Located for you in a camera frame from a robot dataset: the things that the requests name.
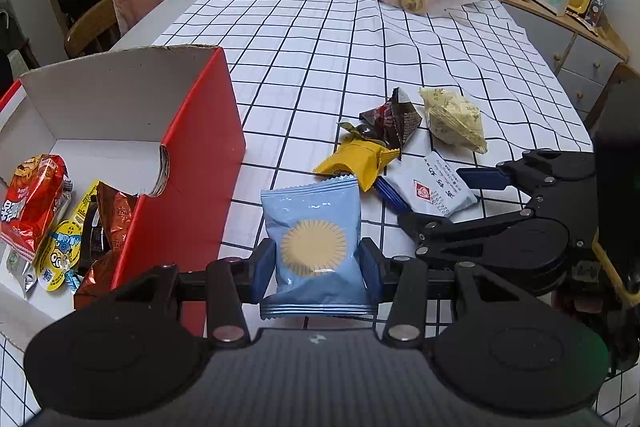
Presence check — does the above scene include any light blue cookie packet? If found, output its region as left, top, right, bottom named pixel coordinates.
left=260, top=174, right=374, bottom=320

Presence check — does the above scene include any dark brown chocolate packet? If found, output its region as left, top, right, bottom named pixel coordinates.
left=338, top=88, right=422, bottom=150

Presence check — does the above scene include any shiny red foil packet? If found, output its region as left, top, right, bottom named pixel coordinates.
left=74, top=181, right=138, bottom=310

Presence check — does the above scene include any yellow minion candy packet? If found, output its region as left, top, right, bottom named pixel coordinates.
left=36, top=180, right=100, bottom=293

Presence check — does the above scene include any red Korean snack packet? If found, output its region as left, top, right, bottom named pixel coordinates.
left=1, top=154, right=73, bottom=262

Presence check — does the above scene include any green silver snack bar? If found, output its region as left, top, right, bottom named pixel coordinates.
left=6, top=251, right=37, bottom=298

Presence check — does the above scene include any white blue snack packet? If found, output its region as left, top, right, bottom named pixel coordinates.
left=373, top=150, right=477, bottom=218

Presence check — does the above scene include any cream beige snack packet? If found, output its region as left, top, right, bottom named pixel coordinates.
left=419, top=88, right=488, bottom=154

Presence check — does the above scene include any yellow candy wrapper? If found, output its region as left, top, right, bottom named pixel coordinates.
left=314, top=136, right=400, bottom=192

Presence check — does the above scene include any wooden sideboard cabinet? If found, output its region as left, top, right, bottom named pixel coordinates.
left=500, top=0, right=629, bottom=126

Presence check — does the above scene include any blue clear wrapped candy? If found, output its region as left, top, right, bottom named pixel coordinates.
left=64, top=270, right=84, bottom=294

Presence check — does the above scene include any red white cardboard box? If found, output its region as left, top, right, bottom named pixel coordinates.
left=1, top=46, right=245, bottom=286

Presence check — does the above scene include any white grid tablecloth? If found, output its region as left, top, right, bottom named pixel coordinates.
left=0, top=0, right=637, bottom=427

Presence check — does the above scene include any wooden chair with pink cloth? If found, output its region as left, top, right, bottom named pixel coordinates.
left=64, top=0, right=165, bottom=58

